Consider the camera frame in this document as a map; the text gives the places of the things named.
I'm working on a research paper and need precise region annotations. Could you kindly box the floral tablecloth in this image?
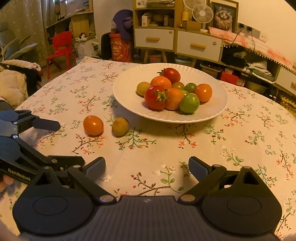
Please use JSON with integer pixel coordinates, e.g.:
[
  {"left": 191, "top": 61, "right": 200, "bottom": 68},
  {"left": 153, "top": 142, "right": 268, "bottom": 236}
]
[{"left": 21, "top": 58, "right": 295, "bottom": 240}]

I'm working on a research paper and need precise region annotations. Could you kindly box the white desk fan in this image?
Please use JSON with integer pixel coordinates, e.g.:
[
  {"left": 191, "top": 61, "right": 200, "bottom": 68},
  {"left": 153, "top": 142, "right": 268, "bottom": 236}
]
[{"left": 192, "top": 4, "right": 214, "bottom": 32}]

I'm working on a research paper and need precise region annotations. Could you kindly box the brown round fruit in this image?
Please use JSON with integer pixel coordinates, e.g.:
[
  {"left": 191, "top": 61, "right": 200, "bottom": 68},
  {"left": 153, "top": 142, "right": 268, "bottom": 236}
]
[{"left": 171, "top": 81, "right": 185, "bottom": 90}]

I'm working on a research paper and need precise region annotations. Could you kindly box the low wooden sideboard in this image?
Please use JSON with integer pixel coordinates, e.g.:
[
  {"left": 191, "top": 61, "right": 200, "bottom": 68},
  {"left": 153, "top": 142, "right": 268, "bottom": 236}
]
[{"left": 220, "top": 44, "right": 295, "bottom": 95}]

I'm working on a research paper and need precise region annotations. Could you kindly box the red plastic chair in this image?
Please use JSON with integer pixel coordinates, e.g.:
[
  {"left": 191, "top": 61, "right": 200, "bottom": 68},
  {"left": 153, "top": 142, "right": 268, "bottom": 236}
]
[{"left": 46, "top": 31, "right": 75, "bottom": 79}]

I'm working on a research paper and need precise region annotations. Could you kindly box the white fluted plate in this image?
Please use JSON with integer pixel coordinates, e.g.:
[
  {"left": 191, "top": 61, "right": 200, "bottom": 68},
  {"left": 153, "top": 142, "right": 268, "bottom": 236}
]
[{"left": 113, "top": 63, "right": 228, "bottom": 123}]

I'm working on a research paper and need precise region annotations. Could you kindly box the wooden bookshelf by window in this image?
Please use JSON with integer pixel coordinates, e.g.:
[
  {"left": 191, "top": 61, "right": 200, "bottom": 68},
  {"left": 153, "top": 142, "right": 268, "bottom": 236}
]
[{"left": 46, "top": 1, "right": 95, "bottom": 44}]

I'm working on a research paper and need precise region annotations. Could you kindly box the black power cable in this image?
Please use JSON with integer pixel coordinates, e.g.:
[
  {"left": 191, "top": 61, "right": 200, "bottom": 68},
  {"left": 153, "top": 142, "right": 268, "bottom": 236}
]
[{"left": 231, "top": 22, "right": 256, "bottom": 72}]

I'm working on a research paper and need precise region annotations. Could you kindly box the orange printed barrel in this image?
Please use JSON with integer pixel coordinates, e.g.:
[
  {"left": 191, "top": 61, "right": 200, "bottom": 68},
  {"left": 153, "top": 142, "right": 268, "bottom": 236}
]
[{"left": 109, "top": 33, "right": 132, "bottom": 62}]

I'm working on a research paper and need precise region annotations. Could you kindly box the small orange fruit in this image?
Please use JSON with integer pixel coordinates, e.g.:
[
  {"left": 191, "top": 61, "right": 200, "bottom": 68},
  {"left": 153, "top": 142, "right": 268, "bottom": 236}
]
[{"left": 195, "top": 83, "right": 212, "bottom": 102}]

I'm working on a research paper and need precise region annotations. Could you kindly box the wooden cabinet with white drawers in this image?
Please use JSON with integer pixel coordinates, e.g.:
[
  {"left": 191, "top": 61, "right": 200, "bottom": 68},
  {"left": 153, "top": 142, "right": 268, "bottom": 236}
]
[{"left": 133, "top": 1, "right": 223, "bottom": 66}]

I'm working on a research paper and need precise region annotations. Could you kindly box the pink cloth on sideboard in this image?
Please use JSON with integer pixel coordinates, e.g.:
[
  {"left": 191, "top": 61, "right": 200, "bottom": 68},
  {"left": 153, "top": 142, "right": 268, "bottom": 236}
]
[{"left": 209, "top": 27, "right": 295, "bottom": 73}]

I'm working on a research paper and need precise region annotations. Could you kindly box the cream fleece bundle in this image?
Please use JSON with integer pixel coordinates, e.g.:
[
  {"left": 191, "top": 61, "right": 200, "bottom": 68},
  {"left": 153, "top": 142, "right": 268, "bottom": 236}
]
[{"left": 1, "top": 59, "right": 43, "bottom": 109}]

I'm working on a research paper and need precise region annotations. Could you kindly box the tan longan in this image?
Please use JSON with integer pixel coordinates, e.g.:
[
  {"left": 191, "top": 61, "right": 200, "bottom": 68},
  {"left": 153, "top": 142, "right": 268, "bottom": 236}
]
[
  {"left": 136, "top": 82, "right": 151, "bottom": 96},
  {"left": 112, "top": 117, "right": 130, "bottom": 137}
]

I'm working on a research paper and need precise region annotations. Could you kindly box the grey curtain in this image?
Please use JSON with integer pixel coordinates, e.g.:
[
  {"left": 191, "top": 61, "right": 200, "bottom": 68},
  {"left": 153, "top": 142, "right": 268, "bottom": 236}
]
[{"left": 1, "top": 1, "right": 52, "bottom": 67}]

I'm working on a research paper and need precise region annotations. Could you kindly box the green tomato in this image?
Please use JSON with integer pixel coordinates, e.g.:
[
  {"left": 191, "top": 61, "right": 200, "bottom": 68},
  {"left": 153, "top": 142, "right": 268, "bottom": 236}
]
[
  {"left": 181, "top": 89, "right": 189, "bottom": 96},
  {"left": 184, "top": 83, "right": 197, "bottom": 93},
  {"left": 180, "top": 93, "right": 200, "bottom": 114}
]

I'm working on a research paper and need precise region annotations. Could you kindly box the orange tomato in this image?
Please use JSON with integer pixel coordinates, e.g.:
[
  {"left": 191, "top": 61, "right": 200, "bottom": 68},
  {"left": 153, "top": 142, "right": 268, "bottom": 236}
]
[{"left": 165, "top": 88, "right": 185, "bottom": 111}]

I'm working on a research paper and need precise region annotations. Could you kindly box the red storage box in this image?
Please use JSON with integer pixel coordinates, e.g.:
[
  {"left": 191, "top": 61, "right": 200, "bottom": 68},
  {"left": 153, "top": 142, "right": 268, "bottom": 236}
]
[{"left": 220, "top": 71, "right": 245, "bottom": 87}]

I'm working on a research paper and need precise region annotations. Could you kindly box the framed cat picture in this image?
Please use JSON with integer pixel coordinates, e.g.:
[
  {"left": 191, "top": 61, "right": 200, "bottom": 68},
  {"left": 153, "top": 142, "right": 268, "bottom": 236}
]
[{"left": 210, "top": 0, "right": 239, "bottom": 33}]

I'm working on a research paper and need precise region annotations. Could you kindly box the red tomato with stem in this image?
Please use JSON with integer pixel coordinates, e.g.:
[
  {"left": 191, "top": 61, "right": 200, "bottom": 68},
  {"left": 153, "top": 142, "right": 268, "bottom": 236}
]
[{"left": 158, "top": 67, "right": 181, "bottom": 84}]

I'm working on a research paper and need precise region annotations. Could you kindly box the purple plush toy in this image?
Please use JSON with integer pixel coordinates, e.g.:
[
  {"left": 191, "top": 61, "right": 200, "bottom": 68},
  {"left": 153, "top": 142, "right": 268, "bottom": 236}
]
[{"left": 113, "top": 9, "right": 133, "bottom": 40}]

